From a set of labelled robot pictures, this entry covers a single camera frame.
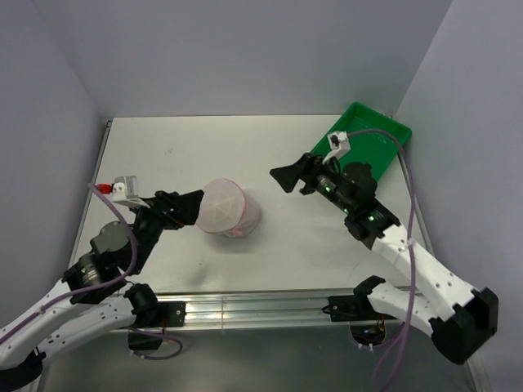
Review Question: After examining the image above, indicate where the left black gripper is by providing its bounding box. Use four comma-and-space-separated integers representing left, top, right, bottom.
127, 189, 203, 272

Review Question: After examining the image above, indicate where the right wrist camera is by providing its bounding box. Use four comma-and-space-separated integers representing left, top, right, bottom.
322, 131, 351, 165

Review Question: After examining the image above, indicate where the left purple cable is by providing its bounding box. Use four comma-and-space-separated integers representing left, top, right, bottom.
0, 183, 140, 340

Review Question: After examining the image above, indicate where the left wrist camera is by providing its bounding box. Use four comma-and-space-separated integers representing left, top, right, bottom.
95, 176, 149, 208

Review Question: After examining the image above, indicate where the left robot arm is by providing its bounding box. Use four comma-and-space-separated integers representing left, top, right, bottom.
1, 189, 203, 391

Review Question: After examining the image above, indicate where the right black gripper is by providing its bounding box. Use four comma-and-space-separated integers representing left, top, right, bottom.
270, 152, 354, 214

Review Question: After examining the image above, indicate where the green plastic tray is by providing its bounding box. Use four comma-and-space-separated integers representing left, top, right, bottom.
311, 102, 412, 181

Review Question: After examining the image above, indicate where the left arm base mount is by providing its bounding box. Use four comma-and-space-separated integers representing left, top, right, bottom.
127, 301, 186, 360

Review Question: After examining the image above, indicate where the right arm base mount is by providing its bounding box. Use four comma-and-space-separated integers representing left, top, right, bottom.
321, 295, 393, 351

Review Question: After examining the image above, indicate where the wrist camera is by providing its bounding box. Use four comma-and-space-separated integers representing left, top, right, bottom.
322, 131, 351, 165
95, 176, 149, 208

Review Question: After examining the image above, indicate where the aluminium mounting rail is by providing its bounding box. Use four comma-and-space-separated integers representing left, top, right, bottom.
110, 287, 434, 335

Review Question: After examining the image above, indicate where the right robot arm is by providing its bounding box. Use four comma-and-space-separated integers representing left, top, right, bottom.
270, 153, 498, 364

